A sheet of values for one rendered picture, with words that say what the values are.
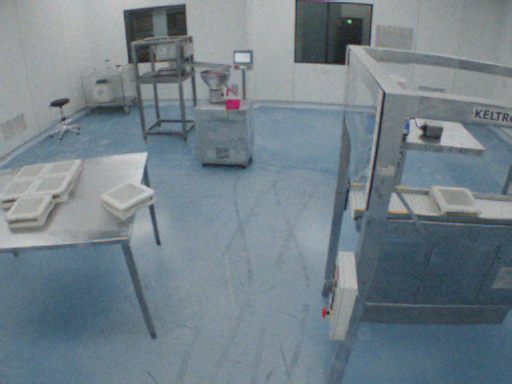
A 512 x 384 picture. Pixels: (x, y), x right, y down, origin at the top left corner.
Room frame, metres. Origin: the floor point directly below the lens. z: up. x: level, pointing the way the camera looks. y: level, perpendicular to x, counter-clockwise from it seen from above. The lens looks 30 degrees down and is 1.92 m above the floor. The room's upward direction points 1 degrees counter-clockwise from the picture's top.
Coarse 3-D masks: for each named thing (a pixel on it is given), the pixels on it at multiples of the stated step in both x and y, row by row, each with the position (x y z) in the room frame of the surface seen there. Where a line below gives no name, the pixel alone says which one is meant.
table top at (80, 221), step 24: (96, 168) 2.18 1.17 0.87; (120, 168) 2.17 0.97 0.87; (144, 168) 2.19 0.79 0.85; (0, 192) 1.84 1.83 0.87; (72, 192) 1.83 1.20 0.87; (96, 192) 1.83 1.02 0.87; (0, 216) 1.54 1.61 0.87; (48, 216) 1.55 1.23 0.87; (72, 216) 1.55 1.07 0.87; (96, 216) 1.56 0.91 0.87; (0, 240) 1.30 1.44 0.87; (24, 240) 1.31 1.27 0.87; (48, 240) 1.32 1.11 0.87; (72, 240) 1.33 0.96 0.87; (96, 240) 1.34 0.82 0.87; (120, 240) 1.36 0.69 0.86
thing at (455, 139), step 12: (432, 120) 1.73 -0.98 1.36; (420, 132) 1.54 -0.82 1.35; (444, 132) 1.55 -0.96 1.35; (456, 132) 1.56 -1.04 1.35; (468, 132) 1.57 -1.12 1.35; (408, 144) 1.41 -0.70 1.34; (420, 144) 1.40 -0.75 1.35; (432, 144) 1.39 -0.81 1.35; (444, 144) 1.39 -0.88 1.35; (456, 144) 1.39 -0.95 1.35; (468, 144) 1.40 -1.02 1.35; (480, 144) 1.40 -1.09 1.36
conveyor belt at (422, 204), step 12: (360, 192) 1.71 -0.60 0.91; (360, 204) 1.58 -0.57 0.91; (396, 204) 1.57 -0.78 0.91; (408, 204) 1.57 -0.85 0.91; (420, 204) 1.57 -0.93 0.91; (432, 204) 1.56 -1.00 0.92; (480, 204) 1.55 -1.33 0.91; (492, 204) 1.54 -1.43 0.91; (504, 204) 1.54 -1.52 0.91; (492, 216) 1.42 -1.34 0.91; (504, 216) 1.41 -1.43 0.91
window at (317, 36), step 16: (304, 0) 6.54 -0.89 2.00; (304, 16) 6.54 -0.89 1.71; (320, 16) 6.50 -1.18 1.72; (336, 16) 6.45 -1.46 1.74; (352, 16) 6.41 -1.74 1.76; (368, 16) 6.37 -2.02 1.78; (304, 32) 6.54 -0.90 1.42; (320, 32) 6.50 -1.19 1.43; (336, 32) 6.45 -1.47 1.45; (352, 32) 6.41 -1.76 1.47; (368, 32) 6.37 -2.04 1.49; (304, 48) 6.54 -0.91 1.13; (320, 48) 6.49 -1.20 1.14; (336, 48) 6.45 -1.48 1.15; (336, 64) 6.44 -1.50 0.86
